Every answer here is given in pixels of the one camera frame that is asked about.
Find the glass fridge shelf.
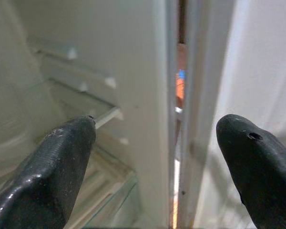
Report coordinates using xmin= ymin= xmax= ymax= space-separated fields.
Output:
xmin=47 ymin=78 xmax=123 ymax=131
xmin=61 ymin=133 xmax=140 ymax=229

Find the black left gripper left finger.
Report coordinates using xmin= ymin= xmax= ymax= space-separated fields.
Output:
xmin=0 ymin=115 xmax=97 ymax=229

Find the white fridge cabinet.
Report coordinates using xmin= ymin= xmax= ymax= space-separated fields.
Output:
xmin=0 ymin=0 xmax=179 ymax=229

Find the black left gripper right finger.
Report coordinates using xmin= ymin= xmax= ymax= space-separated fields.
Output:
xmin=215 ymin=114 xmax=286 ymax=229

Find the white fridge door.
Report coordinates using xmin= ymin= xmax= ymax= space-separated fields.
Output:
xmin=178 ymin=0 xmax=286 ymax=229

